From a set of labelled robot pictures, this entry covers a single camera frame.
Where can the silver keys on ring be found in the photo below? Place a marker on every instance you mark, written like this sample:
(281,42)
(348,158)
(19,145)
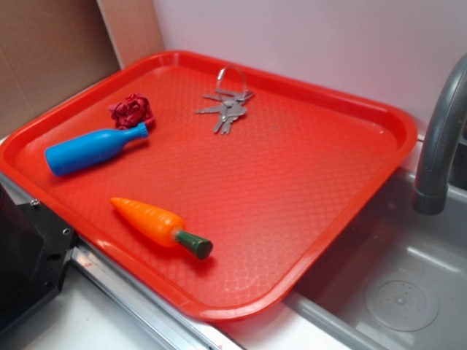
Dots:
(231,104)

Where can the red plastic tray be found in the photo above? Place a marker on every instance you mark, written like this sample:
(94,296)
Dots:
(271,196)

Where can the grey plastic faucet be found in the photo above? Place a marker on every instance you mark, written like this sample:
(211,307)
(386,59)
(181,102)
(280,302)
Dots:
(442,159)

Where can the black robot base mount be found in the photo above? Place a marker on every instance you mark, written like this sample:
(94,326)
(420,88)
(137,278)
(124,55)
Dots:
(36,247)

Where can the brown cardboard panel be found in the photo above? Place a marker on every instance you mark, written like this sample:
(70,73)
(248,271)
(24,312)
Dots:
(51,50)

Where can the grey plastic sink basin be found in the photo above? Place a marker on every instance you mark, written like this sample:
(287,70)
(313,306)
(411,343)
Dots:
(394,279)

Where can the orange toy carrot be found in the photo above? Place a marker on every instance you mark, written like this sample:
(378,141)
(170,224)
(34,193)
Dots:
(165,228)

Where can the blue plastic toy bottle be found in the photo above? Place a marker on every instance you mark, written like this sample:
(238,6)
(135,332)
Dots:
(91,149)

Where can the silver metal rail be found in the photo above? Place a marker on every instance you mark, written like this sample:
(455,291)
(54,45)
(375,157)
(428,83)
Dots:
(101,307)

